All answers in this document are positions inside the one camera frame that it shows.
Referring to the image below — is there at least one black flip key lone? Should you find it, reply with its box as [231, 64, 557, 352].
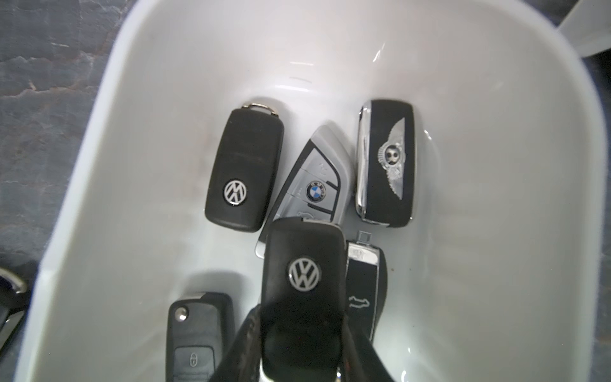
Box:
[165, 292, 235, 381]

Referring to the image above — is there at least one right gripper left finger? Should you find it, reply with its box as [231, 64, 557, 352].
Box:
[209, 305, 262, 382]

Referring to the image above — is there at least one black silver Bentley key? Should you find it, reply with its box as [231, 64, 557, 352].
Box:
[355, 99, 417, 228]

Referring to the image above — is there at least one white storage box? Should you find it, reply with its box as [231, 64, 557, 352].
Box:
[15, 1, 608, 381]

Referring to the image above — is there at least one black VW key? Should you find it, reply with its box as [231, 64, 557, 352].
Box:
[260, 217, 347, 381]
[205, 103, 284, 232]
[1, 267, 31, 357]

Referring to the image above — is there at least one black Porsche car key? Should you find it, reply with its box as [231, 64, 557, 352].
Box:
[345, 231, 388, 342]

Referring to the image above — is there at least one silver BMW car key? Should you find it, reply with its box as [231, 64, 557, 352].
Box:
[255, 126, 355, 259]

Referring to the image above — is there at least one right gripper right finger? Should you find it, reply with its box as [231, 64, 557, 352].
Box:
[342, 319, 393, 381]

